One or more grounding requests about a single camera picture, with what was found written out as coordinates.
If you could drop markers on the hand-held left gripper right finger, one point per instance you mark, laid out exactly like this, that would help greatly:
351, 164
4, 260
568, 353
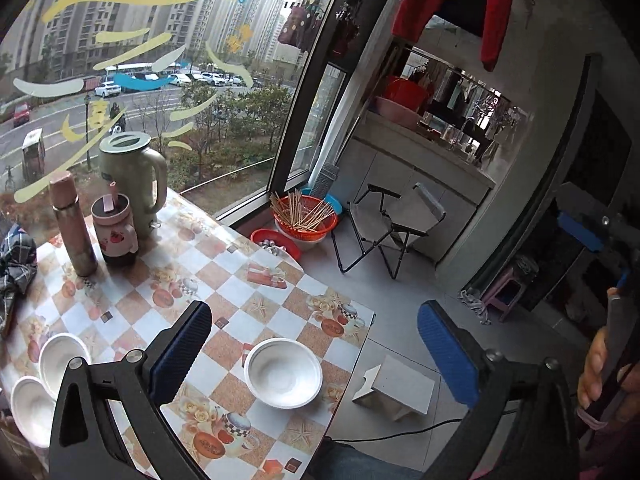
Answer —
447, 355

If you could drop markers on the blue plastic basin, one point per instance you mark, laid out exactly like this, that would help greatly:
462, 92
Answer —
336, 206

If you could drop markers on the dark checked cloth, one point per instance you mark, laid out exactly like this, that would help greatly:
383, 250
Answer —
15, 270

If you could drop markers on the green electric kettle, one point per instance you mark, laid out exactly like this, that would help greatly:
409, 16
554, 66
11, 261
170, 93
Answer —
130, 185

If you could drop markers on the red hanging garment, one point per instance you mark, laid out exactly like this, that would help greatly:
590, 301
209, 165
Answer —
450, 0

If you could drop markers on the white disposable bowl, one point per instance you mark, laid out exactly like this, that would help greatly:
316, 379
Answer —
60, 360
282, 375
30, 410

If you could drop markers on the pink plastic stool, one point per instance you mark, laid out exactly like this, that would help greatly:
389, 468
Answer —
505, 292

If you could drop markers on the checkered printed tablecloth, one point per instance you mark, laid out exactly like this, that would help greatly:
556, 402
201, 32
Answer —
225, 270

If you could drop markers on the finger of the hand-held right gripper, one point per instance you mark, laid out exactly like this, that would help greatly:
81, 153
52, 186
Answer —
623, 276
580, 232

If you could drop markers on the person's right hand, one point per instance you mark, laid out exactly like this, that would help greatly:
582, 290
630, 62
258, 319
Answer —
592, 375

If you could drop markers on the window with yellow stickers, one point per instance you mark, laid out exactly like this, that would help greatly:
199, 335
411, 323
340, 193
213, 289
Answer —
150, 35

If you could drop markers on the bundle of bamboo skewers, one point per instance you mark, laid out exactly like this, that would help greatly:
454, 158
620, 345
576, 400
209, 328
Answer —
295, 212

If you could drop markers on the orange plastic basket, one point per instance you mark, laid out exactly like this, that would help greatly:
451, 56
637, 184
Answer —
320, 227

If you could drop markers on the white step stool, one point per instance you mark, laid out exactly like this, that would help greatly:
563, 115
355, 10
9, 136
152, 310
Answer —
405, 385

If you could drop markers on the grey washboard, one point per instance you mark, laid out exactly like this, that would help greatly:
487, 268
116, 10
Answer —
327, 177

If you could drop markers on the red plastic basin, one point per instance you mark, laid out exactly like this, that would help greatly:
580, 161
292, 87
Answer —
407, 92

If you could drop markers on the red plastic basket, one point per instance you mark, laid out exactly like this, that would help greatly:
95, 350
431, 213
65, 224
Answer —
260, 237

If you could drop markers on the white sink cabinet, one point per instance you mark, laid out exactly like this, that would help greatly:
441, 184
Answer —
380, 165

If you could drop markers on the person's right leg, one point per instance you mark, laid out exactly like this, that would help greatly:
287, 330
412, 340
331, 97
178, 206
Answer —
350, 462

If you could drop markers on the pink thermos bottle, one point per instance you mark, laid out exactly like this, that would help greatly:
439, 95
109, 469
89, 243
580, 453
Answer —
75, 230

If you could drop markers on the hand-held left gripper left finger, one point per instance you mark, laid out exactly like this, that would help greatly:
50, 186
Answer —
182, 350

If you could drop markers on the pink lidded mug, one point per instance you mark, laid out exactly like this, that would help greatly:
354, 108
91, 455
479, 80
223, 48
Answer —
115, 235

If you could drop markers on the maroon dotted hanging pouch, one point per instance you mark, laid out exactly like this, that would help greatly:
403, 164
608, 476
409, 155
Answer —
300, 25

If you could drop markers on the pink plastic basin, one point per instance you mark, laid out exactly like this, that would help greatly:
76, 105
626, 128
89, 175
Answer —
395, 112

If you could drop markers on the black folding chair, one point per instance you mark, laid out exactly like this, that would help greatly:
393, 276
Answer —
400, 215

